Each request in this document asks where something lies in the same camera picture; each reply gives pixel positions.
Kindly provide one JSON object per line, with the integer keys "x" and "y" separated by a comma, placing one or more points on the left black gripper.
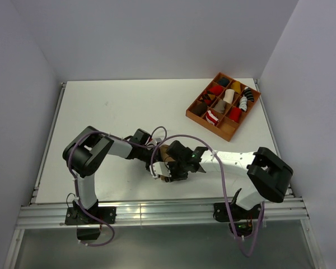
{"x": 155, "y": 153}

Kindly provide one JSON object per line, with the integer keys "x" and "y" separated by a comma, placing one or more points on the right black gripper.
{"x": 174, "y": 177}

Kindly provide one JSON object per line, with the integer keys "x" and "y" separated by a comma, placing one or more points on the tan brown sock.
{"x": 166, "y": 158}

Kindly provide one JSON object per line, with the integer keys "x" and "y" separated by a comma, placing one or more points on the red white striped sock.
{"x": 211, "y": 118}

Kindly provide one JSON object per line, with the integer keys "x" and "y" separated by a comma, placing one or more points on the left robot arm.
{"x": 87, "y": 151}

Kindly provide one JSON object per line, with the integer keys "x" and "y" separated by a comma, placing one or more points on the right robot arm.
{"x": 269, "y": 176}

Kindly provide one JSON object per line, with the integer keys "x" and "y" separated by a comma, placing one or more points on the dark brown rolled sock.
{"x": 199, "y": 109}

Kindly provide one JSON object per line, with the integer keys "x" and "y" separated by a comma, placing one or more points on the orange divided sock tray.
{"x": 226, "y": 128}

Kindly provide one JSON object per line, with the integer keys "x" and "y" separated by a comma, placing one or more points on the grey brown rolled sock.
{"x": 220, "y": 106}

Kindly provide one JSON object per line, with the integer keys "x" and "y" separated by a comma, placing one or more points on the argyle patterned rolled sock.
{"x": 207, "y": 98}

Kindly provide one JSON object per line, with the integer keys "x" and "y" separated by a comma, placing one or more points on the red rolled sock lower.
{"x": 235, "y": 114}

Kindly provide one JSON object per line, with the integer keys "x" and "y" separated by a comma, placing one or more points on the red rolled sock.
{"x": 216, "y": 90}
{"x": 235, "y": 114}

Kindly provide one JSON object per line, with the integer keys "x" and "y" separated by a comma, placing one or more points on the red rolled sock upper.
{"x": 216, "y": 90}

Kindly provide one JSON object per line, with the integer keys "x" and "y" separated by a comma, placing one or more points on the cream rolled sock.
{"x": 229, "y": 96}

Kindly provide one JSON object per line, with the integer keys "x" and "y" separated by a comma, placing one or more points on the white grey striped sock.
{"x": 243, "y": 104}

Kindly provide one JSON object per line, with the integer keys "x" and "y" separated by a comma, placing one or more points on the dark teal rolled sock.
{"x": 224, "y": 82}

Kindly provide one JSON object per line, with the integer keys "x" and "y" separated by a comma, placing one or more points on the yellow rolled sock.
{"x": 236, "y": 86}

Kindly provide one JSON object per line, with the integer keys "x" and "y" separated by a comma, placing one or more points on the black white striped sock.
{"x": 249, "y": 94}

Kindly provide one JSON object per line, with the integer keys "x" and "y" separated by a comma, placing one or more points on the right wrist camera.
{"x": 160, "y": 169}

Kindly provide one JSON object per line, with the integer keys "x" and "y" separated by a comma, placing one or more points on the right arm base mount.
{"x": 243, "y": 219}

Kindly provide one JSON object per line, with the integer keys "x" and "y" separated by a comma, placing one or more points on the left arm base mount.
{"x": 89, "y": 229}

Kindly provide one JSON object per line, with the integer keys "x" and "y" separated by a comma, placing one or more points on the right aluminium side rail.
{"x": 256, "y": 83}

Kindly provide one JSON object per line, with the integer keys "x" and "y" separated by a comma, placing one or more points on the aluminium side rail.
{"x": 256, "y": 83}
{"x": 47, "y": 145}

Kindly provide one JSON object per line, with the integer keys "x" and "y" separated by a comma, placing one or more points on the aluminium front rail frame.
{"x": 148, "y": 213}

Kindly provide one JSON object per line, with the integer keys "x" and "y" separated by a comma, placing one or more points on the left aluminium side rail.
{"x": 47, "y": 145}

